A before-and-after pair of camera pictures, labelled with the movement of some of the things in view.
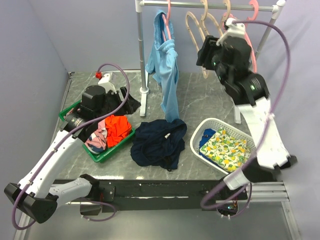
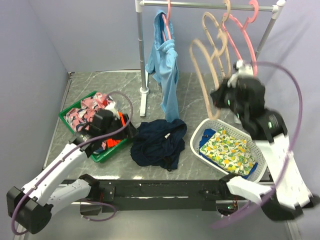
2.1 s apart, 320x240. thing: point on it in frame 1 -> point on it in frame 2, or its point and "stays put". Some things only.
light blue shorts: x=162 y=61 stays put
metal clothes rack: x=278 y=8 stays put
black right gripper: x=204 y=53 -> x=221 y=97
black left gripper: x=124 y=97 -> x=125 y=125
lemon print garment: x=227 y=152 stays put
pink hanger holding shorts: x=166 y=22 stays put
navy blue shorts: x=158 y=142 stays put
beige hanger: x=204 y=15 -> x=211 y=59
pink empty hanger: x=228 y=16 stays put
